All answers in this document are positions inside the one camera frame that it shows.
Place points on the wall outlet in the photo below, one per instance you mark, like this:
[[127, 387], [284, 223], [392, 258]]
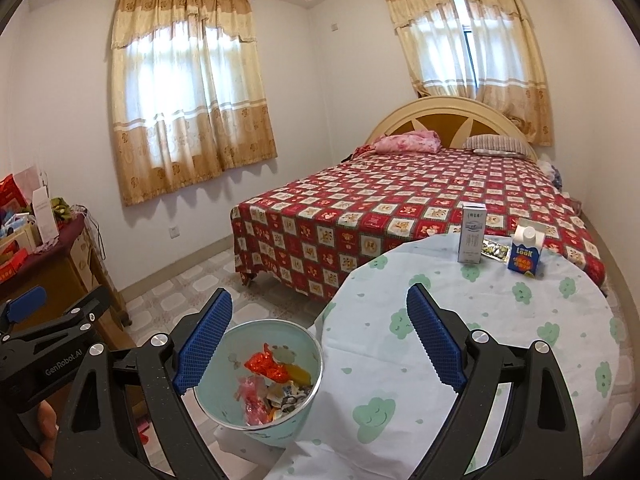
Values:
[[173, 231]]

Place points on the slim white box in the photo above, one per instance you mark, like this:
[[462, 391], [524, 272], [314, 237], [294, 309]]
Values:
[[46, 217]]

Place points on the black paper cupcake liner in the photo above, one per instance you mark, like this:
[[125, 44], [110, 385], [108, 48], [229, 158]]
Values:
[[294, 401]]

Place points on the cream box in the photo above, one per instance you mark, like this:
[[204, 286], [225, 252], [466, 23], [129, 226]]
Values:
[[25, 240]]

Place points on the cream wooden bed headboard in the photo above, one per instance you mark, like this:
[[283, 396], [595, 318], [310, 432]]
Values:
[[450, 110]]

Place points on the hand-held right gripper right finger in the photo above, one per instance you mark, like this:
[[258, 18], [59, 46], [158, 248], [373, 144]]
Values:
[[435, 340]]

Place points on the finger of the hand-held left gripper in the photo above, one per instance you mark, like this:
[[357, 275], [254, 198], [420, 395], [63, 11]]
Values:
[[85, 312], [27, 302]]

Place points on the red gift bag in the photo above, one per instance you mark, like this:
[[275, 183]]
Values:
[[11, 192]]

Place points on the pink paper card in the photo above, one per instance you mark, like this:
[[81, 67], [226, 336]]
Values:
[[29, 180]]

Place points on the tall white carton box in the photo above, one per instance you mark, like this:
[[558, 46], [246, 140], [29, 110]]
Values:
[[471, 235]]

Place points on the wide beige patterned curtain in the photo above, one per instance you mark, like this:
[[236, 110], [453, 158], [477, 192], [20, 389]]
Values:
[[190, 85]]

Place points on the yellow sponge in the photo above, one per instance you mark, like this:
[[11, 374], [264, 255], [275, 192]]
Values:
[[297, 374]]

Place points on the dark window frame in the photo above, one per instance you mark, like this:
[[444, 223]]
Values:
[[467, 35]]

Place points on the pink plastic wrapper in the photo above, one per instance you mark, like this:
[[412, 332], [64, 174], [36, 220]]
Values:
[[255, 402]]

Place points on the bed with red checkered cover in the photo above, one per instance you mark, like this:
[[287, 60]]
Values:
[[350, 200]]

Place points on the bluish cloth bundle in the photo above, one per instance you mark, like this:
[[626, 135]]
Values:
[[551, 175]]

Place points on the small shiny snack packet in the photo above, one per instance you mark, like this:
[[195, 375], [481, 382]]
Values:
[[495, 250]]

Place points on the narrow beige patterned curtain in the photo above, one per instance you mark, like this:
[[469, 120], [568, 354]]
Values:
[[505, 60]]

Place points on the round table with green-print cloth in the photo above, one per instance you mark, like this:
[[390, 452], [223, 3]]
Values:
[[380, 310]]

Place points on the green fabric item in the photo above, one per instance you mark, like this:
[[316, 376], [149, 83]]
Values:
[[62, 209]]

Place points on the blue milk carton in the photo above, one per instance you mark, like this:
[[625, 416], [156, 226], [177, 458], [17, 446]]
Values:
[[525, 255]]

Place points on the pink pillow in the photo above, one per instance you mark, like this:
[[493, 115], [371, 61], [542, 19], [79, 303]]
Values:
[[407, 142]]

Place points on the wooden cabinet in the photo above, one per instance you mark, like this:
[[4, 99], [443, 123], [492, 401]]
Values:
[[65, 275]]

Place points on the flat red box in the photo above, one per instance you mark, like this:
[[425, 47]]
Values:
[[12, 265]]

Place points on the red plastic bag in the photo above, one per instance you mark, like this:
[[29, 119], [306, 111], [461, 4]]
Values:
[[145, 435]]

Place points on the striped pillow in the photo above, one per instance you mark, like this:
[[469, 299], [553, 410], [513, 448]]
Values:
[[497, 145]]

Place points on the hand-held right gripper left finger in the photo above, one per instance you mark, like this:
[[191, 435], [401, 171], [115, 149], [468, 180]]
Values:
[[202, 340]]

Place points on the teal metal bin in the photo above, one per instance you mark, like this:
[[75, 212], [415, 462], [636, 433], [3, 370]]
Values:
[[235, 342]]

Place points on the person's left hand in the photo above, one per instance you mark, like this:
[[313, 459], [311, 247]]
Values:
[[46, 420]]

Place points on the red wrapper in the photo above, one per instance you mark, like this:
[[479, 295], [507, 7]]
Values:
[[265, 362]]

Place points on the light blue box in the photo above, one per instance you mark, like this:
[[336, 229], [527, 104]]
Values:
[[12, 224]]

